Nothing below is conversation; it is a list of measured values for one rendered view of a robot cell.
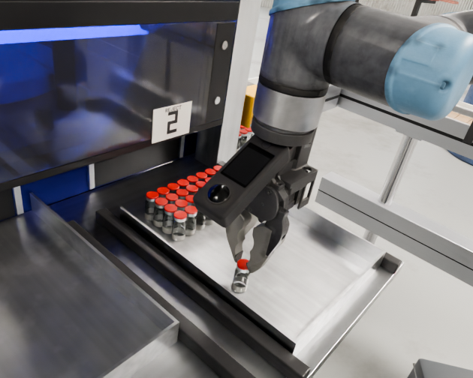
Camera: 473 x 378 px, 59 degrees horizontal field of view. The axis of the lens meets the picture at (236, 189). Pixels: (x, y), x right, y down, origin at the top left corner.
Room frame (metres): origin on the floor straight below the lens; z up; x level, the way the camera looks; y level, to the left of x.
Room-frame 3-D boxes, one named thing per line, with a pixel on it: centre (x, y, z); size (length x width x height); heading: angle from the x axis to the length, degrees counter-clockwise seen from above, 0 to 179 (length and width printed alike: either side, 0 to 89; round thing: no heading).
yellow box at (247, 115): (0.87, 0.01, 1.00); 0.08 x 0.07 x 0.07; 55
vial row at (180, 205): (0.60, 0.05, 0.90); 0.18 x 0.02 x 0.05; 144
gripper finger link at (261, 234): (0.43, -0.06, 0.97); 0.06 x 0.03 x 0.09; 145
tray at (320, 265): (0.53, -0.04, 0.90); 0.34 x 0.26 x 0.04; 54
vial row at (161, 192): (0.62, 0.09, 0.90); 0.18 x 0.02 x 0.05; 144
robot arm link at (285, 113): (0.44, -0.04, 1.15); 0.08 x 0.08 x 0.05
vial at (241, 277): (0.43, -0.03, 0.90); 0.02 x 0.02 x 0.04
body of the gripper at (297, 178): (0.45, -0.04, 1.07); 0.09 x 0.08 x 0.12; 145
